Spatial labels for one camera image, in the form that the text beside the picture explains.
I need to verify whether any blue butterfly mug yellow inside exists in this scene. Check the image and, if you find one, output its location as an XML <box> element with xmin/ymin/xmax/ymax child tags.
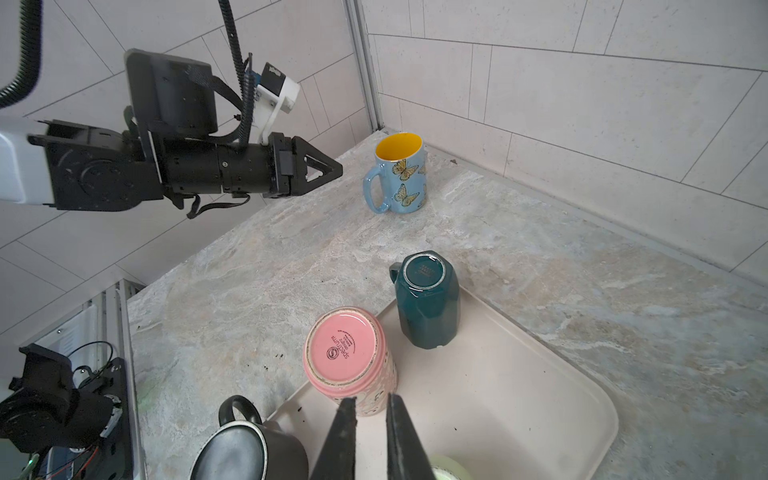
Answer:
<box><xmin>363</xmin><ymin>133</ymin><xmax>427</xmax><ymax>214</ymax></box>

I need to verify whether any pink mug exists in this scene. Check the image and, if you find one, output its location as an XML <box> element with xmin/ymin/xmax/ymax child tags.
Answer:
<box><xmin>303</xmin><ymin>307</ymin><xmax>398</xmax><ymax>417</ymax></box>

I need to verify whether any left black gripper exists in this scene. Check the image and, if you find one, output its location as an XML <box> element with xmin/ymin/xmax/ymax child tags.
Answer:
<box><xmin>28</xmin><ymin>49</ymin><xmax>343</xmax><ymax>211</ymax></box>

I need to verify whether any dark green mug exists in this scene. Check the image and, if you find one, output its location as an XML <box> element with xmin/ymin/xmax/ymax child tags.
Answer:
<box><xmin>389</xmin><ymin>250</ymin><xmax>460</xmax><ymax>350</ymax></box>

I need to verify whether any black mug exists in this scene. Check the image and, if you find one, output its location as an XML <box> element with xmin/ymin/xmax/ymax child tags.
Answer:
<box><xmin>189</xmin><ymin>395</ymin><xmax>309</xmax><ymax>479</ymax></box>

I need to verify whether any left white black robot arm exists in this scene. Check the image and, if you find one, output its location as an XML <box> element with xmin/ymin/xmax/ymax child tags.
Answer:
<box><xmin>1</xmin><ymin>49</ymin><xmax>343</xmax><ymax>218</ymax></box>

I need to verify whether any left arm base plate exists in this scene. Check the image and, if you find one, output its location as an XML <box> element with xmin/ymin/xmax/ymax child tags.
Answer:
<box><xmin>0</xmin><ymin>343</ymin><xmax>134</xmax><ymax>480</ymax></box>

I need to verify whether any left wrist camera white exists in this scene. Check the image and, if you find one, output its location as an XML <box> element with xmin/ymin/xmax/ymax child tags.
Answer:
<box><xmin>252</xmin><ymin>62</ymin><xmax>301</xmax><ymax>145</ymax></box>

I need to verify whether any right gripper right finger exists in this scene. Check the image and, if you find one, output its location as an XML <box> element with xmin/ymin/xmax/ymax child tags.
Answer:
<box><xmin>386</xmin><ymin>394</ymin><xmax>435</xmax><ymax>480</ymax></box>

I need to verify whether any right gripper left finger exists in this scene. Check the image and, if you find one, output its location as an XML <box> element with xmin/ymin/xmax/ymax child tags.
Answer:
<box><xmin>309</xmin><ymin>398</ymin><xmax>357</xmax><ymax>480</ymax></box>

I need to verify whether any light green mug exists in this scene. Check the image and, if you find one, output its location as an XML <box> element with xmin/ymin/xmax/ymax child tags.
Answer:
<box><xmin>429</xmin><ymin>455</ymin><xmax>473</xmax><ymax>480</ymax></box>

